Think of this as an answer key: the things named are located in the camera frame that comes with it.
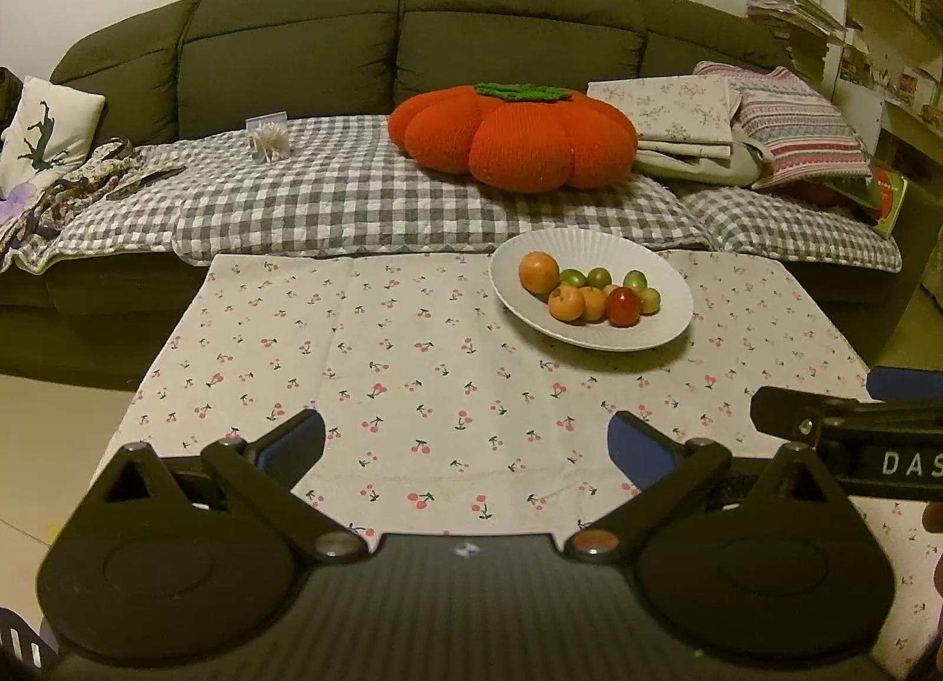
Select grey checkered blanket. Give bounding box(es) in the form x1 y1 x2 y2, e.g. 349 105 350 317
7 116 903 276

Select floral purple cloth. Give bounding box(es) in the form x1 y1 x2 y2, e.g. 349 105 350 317
2 138 187 269

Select green red book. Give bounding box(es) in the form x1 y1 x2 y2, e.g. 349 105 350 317
835 164 908 239

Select folded floral sheets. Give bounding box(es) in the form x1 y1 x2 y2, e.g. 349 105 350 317
586 75 766 188

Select bookshelf with books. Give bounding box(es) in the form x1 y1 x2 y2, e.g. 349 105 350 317
836 0 941 183

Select small yellow-green fruit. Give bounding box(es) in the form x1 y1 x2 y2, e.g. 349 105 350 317
638 287 662 316

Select white pillow with print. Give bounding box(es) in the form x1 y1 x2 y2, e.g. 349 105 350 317
2 77 105 199

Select small orange tangerine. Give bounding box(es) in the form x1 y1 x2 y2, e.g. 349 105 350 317
546 282 585 323

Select person's right hand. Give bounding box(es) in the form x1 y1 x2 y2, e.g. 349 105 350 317
919 502 943 599

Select white tissue box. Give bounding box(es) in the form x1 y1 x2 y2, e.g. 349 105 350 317
245 111 291 163

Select large orange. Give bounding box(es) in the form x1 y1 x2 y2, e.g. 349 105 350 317
518 250 559 296

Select brownish green tomato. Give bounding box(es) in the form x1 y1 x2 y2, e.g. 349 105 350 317
586 266 612 290

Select stack of papers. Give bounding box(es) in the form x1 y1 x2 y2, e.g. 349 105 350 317
746 0 846 80

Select striped knit pillow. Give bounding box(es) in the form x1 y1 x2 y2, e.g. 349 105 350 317
694 60 871 191

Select dark green sofa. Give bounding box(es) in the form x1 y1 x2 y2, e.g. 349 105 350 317
0 0 943 391

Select red tomato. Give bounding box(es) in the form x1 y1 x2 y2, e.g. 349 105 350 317
606 287 641 328

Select orange pumpkin cushion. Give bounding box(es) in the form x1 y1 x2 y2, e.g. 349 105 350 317
388 82 638 194

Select cherry print tablecloth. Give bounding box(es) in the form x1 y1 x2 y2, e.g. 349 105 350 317
88 249 938 678

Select white ribbed plate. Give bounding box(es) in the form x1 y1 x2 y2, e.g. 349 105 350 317
489 228 694 352

